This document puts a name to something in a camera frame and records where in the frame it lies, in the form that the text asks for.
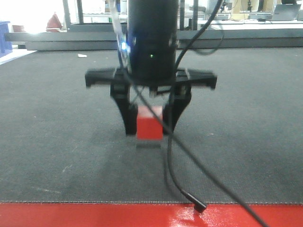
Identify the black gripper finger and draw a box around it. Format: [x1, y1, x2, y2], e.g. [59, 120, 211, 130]
[112, 94, 138, 135]

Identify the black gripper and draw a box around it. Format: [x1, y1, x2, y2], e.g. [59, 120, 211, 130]
[85, 68, 217, 131]

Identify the red magnetic cube block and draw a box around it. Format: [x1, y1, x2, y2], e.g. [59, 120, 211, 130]
[136, 105, 163, 140]

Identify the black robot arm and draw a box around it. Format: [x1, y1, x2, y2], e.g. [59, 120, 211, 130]
[85, 0, 217, 140]

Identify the black woven table mat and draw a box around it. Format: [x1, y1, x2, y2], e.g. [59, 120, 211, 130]
[0, 48, 303, 204]

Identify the white background desk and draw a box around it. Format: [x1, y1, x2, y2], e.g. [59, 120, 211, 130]
[207, 20, 303, 30]

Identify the dark red chair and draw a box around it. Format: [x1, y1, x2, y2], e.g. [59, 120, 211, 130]
[46, 13, 62, 32]

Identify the blue plastic bin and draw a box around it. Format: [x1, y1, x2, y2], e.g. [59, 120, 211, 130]
[0, 21, 13, 57]

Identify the grey laptop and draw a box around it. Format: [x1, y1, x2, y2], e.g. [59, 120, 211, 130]
[271, 4, 301, 21]

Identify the red glossy table edge strip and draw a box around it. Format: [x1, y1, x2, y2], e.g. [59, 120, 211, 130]
[0, 202, 303, 227]

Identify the thin black cable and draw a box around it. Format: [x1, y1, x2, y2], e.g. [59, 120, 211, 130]
[117, 47, 270, 227]

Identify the grey flat ribbon cable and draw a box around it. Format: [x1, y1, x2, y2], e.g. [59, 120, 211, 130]
[109, 0, 128, 62]

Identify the black metal frame rack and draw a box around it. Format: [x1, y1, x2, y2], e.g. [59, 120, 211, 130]
[5, 0, 303, 53]

